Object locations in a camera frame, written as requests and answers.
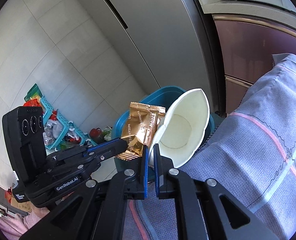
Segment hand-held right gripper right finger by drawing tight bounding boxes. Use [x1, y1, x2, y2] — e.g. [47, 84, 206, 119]
[153, 144, 280, 240]

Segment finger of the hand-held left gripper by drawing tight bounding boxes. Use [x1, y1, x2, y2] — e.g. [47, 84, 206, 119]
[45, 147, 127, 180]
[48, 137, 128, 162]

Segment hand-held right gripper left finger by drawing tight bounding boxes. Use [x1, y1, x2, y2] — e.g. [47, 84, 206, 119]
[19, 146, 149, 240]

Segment small gold foil wrapper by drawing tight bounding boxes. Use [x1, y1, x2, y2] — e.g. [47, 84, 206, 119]
[114, 102, 166, 161]

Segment white paper cup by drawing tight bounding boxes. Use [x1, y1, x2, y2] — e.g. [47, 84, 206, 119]
[148, 88, 210, 169]

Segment teal plastic trash bin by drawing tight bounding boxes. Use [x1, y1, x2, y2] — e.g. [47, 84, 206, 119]
[112, 86, 215, 183]

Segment person's left forearm pink sleeve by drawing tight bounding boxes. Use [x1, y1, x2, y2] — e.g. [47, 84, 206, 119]
[0, 204, 51, 240]

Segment bagged vegetables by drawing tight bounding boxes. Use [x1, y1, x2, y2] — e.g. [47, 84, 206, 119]
[89, 126, 114, 143]

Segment teal plastic basket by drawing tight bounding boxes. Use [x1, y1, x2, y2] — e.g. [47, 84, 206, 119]
[25, 83, 98, 151]

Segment purple plaid tablecloth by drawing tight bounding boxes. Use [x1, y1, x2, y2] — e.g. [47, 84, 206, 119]
[123, 53, 296, 240]

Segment silver refrigerator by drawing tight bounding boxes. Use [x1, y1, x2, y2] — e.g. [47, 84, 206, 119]
[65, 0, 226, 116]

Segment purple kitchen counter cabinet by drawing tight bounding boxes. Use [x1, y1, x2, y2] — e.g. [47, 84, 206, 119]
[197, 0, 296, 116]

